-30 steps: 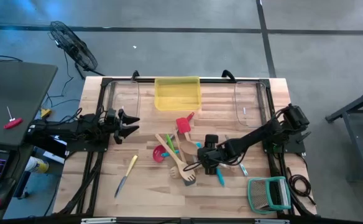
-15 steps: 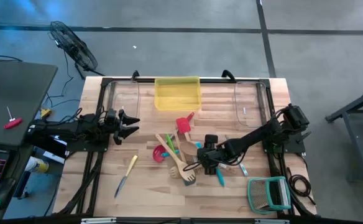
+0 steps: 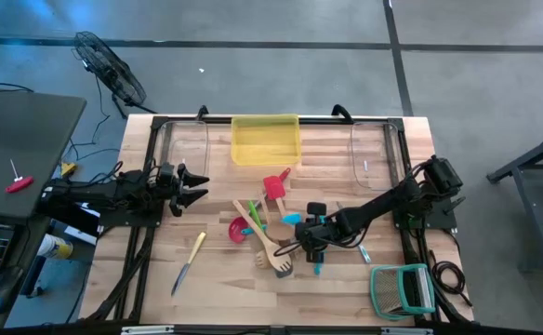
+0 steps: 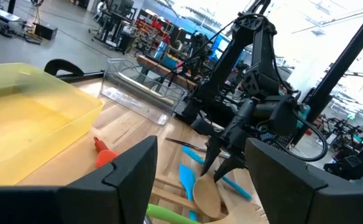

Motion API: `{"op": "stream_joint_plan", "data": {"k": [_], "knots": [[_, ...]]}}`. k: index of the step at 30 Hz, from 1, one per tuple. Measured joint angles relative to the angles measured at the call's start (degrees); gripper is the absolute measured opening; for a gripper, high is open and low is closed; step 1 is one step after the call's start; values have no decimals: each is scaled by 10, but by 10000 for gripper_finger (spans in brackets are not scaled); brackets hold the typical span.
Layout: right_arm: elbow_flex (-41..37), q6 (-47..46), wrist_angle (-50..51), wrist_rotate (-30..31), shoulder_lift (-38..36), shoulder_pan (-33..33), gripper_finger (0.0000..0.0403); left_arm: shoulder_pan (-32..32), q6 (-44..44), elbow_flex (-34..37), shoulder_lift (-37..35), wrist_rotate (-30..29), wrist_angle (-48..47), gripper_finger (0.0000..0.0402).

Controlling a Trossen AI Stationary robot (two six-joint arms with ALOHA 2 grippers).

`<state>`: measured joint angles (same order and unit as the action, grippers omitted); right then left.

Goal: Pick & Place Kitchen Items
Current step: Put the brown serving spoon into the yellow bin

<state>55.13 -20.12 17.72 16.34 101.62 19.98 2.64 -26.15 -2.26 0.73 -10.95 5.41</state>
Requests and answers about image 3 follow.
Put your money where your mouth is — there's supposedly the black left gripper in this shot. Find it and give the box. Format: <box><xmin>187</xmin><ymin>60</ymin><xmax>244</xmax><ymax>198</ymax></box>
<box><xmin>157</xmin><ymin>161</ymin><xmax>210</xmax><ymax>218</ymax></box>

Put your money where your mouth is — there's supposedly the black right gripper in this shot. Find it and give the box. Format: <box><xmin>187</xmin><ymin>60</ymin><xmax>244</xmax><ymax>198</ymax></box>
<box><xmin>295</xmin><ymin>202</ymin><xmax>342</xmax><ymax>264</ymax></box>

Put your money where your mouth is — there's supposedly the blue silicone spatula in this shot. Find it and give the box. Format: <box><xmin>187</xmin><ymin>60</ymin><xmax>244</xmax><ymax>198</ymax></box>
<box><xmin>240</xmin><ymin>212</ymin><xmax>303</xmax><ymax>236</ymax></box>

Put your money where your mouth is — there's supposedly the wooden spoon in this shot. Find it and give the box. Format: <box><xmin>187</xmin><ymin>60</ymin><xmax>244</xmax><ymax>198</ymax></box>
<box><xmin>257</xmin><ymin>189</ymin><xmax>297</xmax><ymax>244</ymax></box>

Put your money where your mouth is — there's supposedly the long wooden slotted turner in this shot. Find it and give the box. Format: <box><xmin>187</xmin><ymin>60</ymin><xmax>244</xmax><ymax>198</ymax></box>
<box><xmin>232</xmin><ymin>199</ymin><xmax>295</xmax><ymax>275</ymax></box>

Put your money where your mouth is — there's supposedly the wooden salad fork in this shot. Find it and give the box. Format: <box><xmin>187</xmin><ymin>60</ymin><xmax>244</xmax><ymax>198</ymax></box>
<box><xmin>254</xmin><ymin>239</ymin><xmax>300</xmax><ymax>271</ymax></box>

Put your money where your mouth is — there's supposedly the green silicone spatula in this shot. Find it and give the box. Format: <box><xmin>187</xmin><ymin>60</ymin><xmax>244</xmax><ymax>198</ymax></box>
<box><xmin>246</xmin><ymin>199</ymin><xmax>267</xmax><ymax>234</ymax></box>

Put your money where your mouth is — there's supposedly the clear plastic container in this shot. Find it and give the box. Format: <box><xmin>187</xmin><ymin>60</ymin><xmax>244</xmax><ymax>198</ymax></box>
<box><xmin>349</xmin><ymin>121</ymin><xmax>405</xmax><ymax>192</ymax></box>
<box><xmin>158</xmin><ymin>119</ymin><xmax>212</xmax><ymax>179</ymax></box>

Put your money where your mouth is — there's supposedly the yellow plastic bin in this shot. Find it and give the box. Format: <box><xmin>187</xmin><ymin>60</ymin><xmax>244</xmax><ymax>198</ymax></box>
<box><xmin>230</xmin><ymin>113</ymin><xmax>303</xmax><ymax>168</ymax></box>

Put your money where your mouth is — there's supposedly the teal box grater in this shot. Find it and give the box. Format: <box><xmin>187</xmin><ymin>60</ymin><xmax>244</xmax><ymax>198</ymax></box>
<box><xmin>369</xmin><ymin>262</ymin><xmax>437</xmax><ymax>322</ymax></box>

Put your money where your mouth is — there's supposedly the black floor fan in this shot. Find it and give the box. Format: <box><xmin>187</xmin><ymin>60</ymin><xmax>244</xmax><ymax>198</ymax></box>
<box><xmin>71</xmin><ymin>30</ymin><xmax>158</xmax><ymax>118</ymax></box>

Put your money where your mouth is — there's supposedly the white yellow can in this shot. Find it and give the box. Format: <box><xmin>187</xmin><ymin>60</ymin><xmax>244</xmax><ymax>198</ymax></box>
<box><xmin>35</xmin><ymin>233</ymin><xmax>74</xmax><ymax>261</ymax></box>

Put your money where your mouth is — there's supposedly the grey desk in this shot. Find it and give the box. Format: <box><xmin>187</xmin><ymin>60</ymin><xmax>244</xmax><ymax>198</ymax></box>
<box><xmin>0</xmin><ymin>86</ymin><xmax>88</xmax><ymax>221</ymax></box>

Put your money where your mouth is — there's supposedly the black computer mouse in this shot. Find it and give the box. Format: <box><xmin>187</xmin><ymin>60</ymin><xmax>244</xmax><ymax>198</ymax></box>
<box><xmin>0</xmin><ymin>265</ymin><xmax>25</xmax><ymax>315</ymax></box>

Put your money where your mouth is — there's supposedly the dark metal side table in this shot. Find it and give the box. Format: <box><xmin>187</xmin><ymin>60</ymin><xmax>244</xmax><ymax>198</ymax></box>
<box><xmin>485</xmin><ymin>124</ymin><xmax>543</xmax><ymax>274</ymax></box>

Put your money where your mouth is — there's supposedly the knife with gold handle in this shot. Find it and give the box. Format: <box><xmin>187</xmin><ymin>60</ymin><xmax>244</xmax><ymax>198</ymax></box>
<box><xmin>170</xmin><ymin>231</ymin><xmax>207</xmax><ymax>298</ymax></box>

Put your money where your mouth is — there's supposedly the black metal table frame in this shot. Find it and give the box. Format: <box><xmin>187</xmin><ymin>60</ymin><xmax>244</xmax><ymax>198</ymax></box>
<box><xmin>85</xmin><ymin>114</ymin><xmax>475</xmax><ymax>327</ymax></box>

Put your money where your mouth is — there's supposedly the black coiled cable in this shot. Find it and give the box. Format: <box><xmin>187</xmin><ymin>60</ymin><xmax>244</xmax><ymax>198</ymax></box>
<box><xmin>430</xmin><ymin>249</ymin><xmax>474</xmax><ymax>308</ymax></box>

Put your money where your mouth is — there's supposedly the silver metal bracket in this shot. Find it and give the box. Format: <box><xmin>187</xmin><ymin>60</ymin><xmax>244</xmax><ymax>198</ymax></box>
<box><xmin>120</xmin><ymin>325</ymin><xmax>176</xmax><ymax>335</ymax></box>
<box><xmin>380</xmin><ymin>327</ymin><xmax>434</xmax><ymax>335</ymax></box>

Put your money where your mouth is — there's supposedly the red T-handle hex key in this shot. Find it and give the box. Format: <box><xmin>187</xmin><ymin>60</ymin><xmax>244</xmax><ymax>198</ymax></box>
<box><xmin>5</xmin><ymin>158</ymin><xmax>35</xmax><ymax>194</ymax></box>

